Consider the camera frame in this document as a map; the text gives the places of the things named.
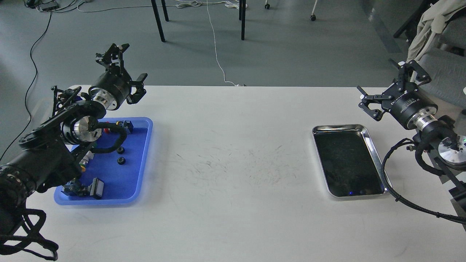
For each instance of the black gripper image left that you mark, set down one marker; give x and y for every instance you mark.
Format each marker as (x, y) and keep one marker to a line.
(114, 86)

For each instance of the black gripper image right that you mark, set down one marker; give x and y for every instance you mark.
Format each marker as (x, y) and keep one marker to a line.
(409, 103)

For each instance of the silver metal tray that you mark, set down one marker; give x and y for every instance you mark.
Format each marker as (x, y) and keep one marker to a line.
(350, 163)

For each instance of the blue plastic tray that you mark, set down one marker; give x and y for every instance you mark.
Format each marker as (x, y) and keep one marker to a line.
(122, 183)

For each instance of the grey chair with beige cloth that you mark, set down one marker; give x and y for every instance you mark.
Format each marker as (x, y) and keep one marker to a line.
(440, 29)

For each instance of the black table leg left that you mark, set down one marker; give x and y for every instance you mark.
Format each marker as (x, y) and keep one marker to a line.
(158, 19)

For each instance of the black table leg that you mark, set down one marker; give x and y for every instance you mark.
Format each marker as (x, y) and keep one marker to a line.
(242, 17)
(158, 19)

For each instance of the black white relay block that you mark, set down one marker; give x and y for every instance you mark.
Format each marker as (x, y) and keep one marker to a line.
(96, 188)

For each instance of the black table leg right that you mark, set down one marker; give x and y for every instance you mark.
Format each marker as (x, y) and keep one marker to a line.
(242, 17)

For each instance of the red button blue switch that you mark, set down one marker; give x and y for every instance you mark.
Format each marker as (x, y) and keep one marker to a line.
(125, 124)

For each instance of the yellow button switch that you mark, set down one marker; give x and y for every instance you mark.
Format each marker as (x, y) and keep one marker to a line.
(75, 187)

